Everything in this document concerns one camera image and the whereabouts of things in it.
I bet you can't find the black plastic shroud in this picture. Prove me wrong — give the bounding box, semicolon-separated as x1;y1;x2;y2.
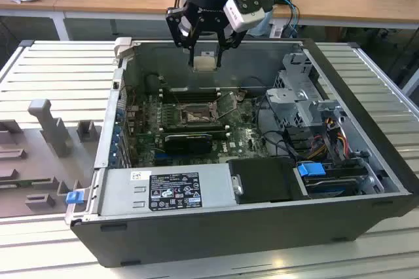
227;157;310;204

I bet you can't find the black RAM slot row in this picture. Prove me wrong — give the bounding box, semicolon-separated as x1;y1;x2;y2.
162;87;221;103

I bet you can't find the short wooden desk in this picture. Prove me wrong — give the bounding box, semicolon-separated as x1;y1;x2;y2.
0;0;70;43

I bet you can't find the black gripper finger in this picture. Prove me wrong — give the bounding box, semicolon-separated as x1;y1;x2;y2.
214;29;246;67
166;6;201;65

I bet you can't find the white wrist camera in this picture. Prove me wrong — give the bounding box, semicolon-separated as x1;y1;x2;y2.
223;0;266;33

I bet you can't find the coloured wire bundle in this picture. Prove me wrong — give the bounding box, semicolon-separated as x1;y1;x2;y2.
307;121;350;162

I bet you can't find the silver power supply unit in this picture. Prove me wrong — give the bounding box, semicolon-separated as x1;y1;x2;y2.
93;164;237;217

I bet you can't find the metal socket cover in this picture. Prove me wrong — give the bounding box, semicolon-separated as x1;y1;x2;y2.
217;91;242;119

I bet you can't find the green motherboard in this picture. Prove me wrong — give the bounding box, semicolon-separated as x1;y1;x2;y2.
126;90;272;167

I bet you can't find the grey case latch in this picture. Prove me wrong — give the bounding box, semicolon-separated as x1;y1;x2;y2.
113;37;134;61

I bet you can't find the black graphics card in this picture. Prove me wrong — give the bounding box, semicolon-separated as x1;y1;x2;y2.
163;133;212;155

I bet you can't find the hard disk in blue carrier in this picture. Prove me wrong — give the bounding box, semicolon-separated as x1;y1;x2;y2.
296;161;367;200

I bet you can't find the silver CPU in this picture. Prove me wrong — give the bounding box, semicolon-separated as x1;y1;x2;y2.
192;56;219;72

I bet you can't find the black PC case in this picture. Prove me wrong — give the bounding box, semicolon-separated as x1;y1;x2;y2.
64;37;419;269

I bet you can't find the pale blue teach pendant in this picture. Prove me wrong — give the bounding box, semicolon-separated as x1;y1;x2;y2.
248;9;279;37

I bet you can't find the green RAM stick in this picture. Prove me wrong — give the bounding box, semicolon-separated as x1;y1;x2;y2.
0;179;53;191

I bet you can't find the metal drive cage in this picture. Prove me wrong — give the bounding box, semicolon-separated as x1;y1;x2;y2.
265;52;348;131

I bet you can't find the CPU socket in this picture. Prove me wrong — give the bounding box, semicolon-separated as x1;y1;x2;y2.
178;103;221;125

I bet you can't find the grey parts rack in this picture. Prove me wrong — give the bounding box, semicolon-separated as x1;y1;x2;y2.
0;98;102;218

